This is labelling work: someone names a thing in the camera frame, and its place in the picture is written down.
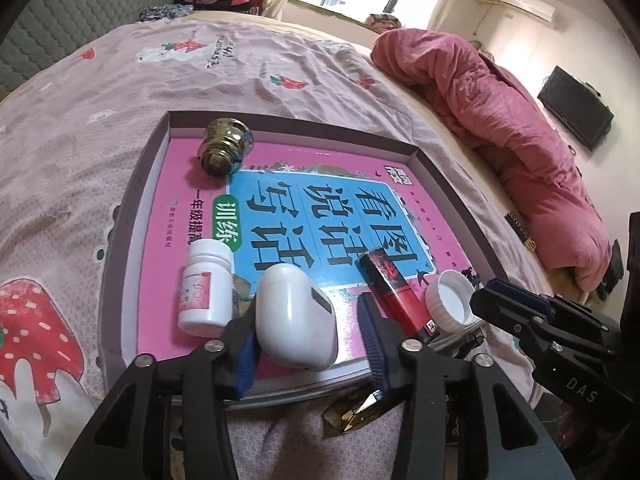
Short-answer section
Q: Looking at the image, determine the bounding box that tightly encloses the white pill bottle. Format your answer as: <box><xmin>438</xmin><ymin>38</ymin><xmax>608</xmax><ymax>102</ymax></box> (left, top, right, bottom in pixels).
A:
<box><xmin>177</xmin><ymin>239</ymin><xmax>235</xmax><ymax>338</ymax></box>

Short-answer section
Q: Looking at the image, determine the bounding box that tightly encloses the white earbuds case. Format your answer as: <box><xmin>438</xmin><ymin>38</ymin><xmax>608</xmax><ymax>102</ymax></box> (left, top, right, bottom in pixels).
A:
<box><xmin>255</xmin><ymin>263</ymin><xmax>340</xmax><ymax>372</ymax></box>

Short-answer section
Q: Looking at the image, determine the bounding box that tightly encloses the pink quilt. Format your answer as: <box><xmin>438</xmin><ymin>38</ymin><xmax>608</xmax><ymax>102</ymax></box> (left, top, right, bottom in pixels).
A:
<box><xmin>370</xmin><ymin>29</ymin><xmax>613</xmax><ymax>291</ymax></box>

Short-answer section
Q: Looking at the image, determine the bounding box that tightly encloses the grey patterned cloth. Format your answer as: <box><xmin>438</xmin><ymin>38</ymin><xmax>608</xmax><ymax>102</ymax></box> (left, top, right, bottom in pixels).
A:
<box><xmin>139</xmin><ymin>4</ymin><xmax>193</xmax><ymax>23</ymax></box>

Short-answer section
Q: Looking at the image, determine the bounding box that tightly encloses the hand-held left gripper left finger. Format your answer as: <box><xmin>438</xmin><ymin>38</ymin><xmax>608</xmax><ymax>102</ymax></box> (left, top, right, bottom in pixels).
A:
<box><xmin>55</xmin><ymin>292</ymin><xmax>261</xmax><ymax>480</ymax></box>

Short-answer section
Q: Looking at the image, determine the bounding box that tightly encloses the brass door knob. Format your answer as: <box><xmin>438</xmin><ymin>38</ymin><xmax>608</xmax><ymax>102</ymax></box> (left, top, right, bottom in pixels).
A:
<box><xmin>196</xmin><ymin>117</ymin><xmax>255</xmax><ymax>178</ymax></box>

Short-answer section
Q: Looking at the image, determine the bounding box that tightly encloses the white bottle cap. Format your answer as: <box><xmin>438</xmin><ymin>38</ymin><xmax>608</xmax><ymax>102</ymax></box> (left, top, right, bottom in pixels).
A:
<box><xmin>425</xmin><ymin>270</ymin><xmax>486</xmax><ymax>333</ymax></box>

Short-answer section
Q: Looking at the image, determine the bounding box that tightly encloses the printed pink blanket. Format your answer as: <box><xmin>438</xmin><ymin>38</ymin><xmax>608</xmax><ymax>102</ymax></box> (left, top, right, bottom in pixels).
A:
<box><xmin>0</xmin><ymin>12</ymin><xmax>551</xmax><ymax>480</ymax></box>

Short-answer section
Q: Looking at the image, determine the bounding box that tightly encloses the grey padded headboard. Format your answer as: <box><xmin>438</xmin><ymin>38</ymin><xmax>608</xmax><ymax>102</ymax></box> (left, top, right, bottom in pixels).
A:
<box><xmin>0</xmin><ymin>0</ymin><xmax>178</xmax><ymax>96</ymax></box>

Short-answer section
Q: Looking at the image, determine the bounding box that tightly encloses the black television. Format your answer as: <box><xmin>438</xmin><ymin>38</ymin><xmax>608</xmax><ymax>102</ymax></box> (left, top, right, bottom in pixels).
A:
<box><xmin>537</xmin><ymin>65</ymin><xmax>615</xmax><ymax>151</ymax></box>

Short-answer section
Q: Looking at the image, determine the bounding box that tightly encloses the shallow brown cardboard box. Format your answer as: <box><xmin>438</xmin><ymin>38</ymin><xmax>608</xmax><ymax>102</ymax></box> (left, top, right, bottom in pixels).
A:
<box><xmin>97</xmin><ymin>110</ymin><xmax>501</xmax><ymax>411</ymax></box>

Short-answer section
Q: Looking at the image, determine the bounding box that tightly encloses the red lipstick tube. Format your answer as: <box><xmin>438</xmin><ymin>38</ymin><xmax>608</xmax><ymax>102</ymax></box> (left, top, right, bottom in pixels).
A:
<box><xmin>357</xmin><ymin>247</ymin><xmax>441</xmax><ymax>346</ymax></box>

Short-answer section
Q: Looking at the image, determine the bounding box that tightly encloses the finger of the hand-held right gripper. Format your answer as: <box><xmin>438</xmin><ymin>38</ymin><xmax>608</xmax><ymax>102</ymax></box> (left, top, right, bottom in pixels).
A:
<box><xmin>469</xmin><ymin>287</ymin><xmax>551</xmax><ymax>361</ymax></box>
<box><xmin>486</xmin><ymin>278</ymin><xmax>618</xmax><ymax>356</ymax></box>

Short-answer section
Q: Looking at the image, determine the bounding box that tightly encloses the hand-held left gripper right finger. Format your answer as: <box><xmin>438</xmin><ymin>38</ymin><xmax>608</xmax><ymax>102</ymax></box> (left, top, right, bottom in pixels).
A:
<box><xmin>357</xmin><ymin>292</ymin><xmax>576</xmax><ymax>480</ymax></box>

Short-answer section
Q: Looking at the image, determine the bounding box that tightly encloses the pink and blue book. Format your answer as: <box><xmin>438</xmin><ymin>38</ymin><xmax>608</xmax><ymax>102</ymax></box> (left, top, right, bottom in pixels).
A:
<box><xmin>132</xmin><ymin>135</ymin><xmax>481</xmax><ymax>376</ymax></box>

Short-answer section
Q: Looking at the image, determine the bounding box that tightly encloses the white air conditioner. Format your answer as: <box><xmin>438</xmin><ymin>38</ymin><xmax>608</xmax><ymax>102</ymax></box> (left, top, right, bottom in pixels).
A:
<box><xmin>500</xmin><ymin>0</ymin><xmax>558</xmax><ymax>23</ymax></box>

